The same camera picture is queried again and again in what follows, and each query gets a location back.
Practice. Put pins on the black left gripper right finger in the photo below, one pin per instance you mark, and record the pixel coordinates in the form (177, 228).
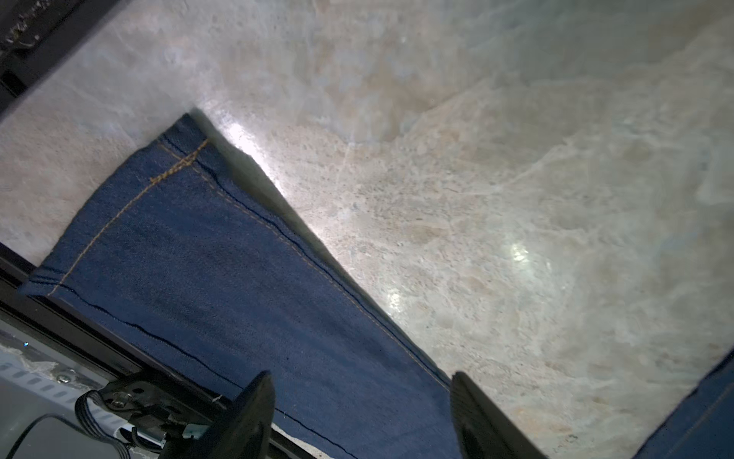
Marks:
(483, 430)

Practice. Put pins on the dark blue denim trousers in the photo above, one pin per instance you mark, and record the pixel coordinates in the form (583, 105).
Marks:
(171, 256)

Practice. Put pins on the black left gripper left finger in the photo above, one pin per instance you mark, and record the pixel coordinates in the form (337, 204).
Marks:
(242, 431)

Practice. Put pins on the white slotted cable duct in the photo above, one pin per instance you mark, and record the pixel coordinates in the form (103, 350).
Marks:
(34, 385)

